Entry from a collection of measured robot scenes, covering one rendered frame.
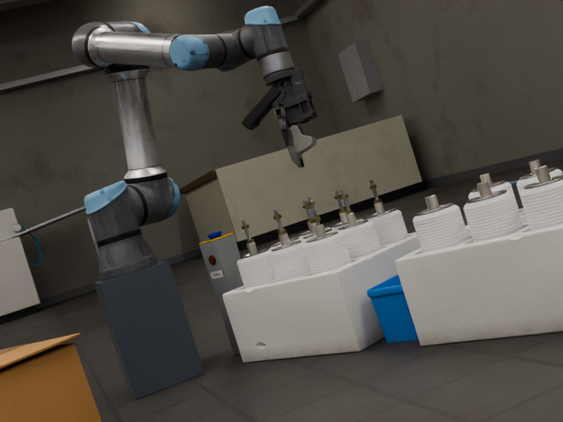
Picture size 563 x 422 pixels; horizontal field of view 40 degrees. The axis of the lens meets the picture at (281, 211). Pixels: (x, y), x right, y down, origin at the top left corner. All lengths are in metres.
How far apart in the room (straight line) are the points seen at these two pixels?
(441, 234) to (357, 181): 5.92
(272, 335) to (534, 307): 0.67
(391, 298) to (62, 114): 7.43
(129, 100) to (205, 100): 7.03
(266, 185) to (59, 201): 2.61
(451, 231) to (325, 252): 0.32
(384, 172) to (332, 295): 5.91
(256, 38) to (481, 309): 0.76
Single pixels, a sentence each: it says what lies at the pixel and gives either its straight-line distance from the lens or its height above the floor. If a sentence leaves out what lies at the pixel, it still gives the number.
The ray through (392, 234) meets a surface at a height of 0.20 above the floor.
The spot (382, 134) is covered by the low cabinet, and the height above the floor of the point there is 0.65.
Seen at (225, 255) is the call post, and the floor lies 0.26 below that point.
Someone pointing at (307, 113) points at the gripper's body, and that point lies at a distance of 1.70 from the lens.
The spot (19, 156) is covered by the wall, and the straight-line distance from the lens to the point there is 8.75.
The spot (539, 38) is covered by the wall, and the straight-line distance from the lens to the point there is 6.10.
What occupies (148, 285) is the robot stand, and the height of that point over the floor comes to 0.26.
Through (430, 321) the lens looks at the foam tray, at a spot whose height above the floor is 0.05.
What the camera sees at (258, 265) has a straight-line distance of 1.87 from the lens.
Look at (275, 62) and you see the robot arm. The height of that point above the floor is 0.66.
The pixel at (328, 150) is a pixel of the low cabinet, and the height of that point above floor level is 0.65.
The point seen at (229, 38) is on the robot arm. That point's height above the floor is 0.75.
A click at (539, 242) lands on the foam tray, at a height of 0.16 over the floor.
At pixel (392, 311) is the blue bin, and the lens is 1.64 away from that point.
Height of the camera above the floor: 0.37
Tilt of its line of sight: 1 degrees down
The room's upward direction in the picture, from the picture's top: 17 degrees counter-clockwise
